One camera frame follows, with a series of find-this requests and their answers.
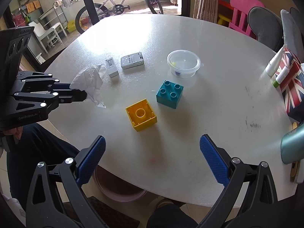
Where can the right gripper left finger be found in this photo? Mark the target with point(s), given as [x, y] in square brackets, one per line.
[44, 206]

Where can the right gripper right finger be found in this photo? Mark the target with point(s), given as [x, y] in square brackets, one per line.
[260, 202]

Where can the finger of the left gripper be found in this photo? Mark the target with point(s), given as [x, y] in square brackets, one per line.
[45, 100]
[27, 82]

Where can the white tissue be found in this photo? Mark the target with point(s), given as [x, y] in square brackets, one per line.
[90, 80]

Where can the small white charger block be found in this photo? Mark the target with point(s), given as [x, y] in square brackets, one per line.
[111, 68]

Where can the white adapter box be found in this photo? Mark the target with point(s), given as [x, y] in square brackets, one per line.
[132, 60]

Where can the yellow toy brick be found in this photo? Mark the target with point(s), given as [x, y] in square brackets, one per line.
[141, 115]

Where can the teal toy brick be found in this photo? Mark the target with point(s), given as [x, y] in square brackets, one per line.
[169, 94]

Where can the clear plastic bowl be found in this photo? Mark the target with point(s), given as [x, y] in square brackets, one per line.
[183, 63]

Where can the pink trash bin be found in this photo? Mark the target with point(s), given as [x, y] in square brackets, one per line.
[116, 188]

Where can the person left hand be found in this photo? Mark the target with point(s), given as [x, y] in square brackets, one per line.
[13, 135]

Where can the white plastic chair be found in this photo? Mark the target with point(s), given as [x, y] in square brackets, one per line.
[50, 34]

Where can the teal thermos bottle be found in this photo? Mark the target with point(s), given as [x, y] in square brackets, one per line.
[292, 145]

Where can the pink white bicycle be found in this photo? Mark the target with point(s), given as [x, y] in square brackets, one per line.
[114, 2]

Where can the union jack tissue box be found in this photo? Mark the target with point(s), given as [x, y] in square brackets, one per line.
[292, 86]

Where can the white green-capped tube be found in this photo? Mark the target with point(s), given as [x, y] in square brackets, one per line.
[278, 80]

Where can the white cream tube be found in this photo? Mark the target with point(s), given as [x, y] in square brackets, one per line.
[274, 62]

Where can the patterned curtain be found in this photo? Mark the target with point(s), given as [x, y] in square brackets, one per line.
[206, 10]

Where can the grey sofa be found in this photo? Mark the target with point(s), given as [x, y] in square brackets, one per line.
[268, 27]

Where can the yellow kids stool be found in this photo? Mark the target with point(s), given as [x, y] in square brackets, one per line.
[222, 20]

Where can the red kids table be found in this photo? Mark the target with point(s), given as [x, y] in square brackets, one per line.
[225, 8]

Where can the pink kids chair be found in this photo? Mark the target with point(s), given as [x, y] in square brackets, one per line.
[241, 10]

